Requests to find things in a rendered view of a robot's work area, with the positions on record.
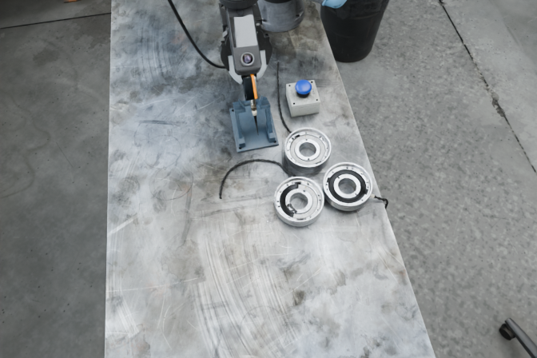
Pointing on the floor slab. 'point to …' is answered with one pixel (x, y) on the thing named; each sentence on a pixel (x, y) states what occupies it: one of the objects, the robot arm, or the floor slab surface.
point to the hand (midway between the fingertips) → (248, 80)
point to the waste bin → (359, 12)
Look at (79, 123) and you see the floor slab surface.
